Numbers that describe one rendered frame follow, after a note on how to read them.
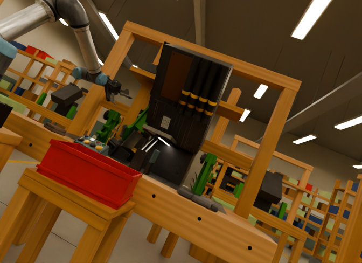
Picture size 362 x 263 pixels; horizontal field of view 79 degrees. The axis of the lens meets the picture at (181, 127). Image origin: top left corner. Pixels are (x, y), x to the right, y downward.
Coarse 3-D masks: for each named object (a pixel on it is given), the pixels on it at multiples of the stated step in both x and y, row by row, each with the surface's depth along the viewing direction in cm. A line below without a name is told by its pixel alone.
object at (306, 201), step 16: (288, 192) 755; (320, 192) 775; (288, 208) 741; (304, 208) 771; (320, 208) 740; (256, 224) 745; (304, 224) 722; (320, 224) 722; (288, 240) 718; (336, 240) 709; (320, 256) 699
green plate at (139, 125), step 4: (148, 108) 132; (144, 112) 131; (140, 116) 130; (144, 116) 132; (136, 120) 130; (140, 120) 131; (144, 120) 131; (132, 124) 130; (136, 124) 131; (140, 124) 131; (136, 128) 136; (140, 128) 130; (144, 132) 131
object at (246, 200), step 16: (128, 32) 188; (112, 48) 186; (128, 48) 192; (112, 64) 183; (96, 96) 178; (144, 96) 173; (288, 96) 161; (80, 112) 177; (128, 112) 172; (288, 112) 159; (80, 128) 175; (272, 128) 158; (272, 144) 155; (256, 160) 154; (256, 176) 152; (256, 192) 150; (240, 208) 149
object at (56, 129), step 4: (44, 124) 117; (48, 124) 116; (52, 124) 116; (48, 128) 114; (52, 128) 113; (56, 128) 114; (60, 128) 116; (56, 132) 114; (60, 132) 116; (64, 132) 118
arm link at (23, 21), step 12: (36, 0) 106; (48, 0) 106; (24, 12) 100; (36, 12) 103; (48, 12) 107; (0, 24) 94; (12, 24) 97; (24, 24) 100; (36, 24) 105; (0, 36) 93; (12, 36) 98
